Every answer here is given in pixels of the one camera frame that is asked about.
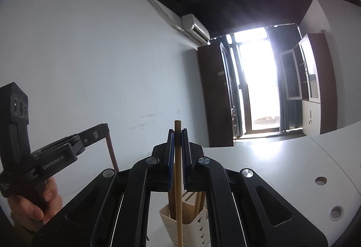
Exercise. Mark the cream plastic utensil holder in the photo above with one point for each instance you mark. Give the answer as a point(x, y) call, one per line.
point(191, 227)

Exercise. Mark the bright glass balcony door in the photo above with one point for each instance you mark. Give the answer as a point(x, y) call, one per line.
point(256, 80)

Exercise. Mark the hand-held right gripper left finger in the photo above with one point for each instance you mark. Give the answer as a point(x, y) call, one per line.
point(170, 159)

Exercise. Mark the dark wooden cabinet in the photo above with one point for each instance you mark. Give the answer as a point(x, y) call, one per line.
point(214, 94)

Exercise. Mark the wooden cabinet with glass doors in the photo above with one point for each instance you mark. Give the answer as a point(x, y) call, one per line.
point(313, 80)

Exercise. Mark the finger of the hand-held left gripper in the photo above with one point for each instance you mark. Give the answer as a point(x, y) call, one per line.
point(96, 134)

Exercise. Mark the white wall air conditioner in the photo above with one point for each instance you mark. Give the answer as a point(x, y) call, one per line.
point(194, 27)

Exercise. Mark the dark brown chopstick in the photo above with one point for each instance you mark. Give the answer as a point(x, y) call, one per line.
point(171, 204)
point(112, 154)

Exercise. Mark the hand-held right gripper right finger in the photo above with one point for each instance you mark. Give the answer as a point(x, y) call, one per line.
point(184, 159)

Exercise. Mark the person's left hand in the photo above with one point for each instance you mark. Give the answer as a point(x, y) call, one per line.
point(33, 207)

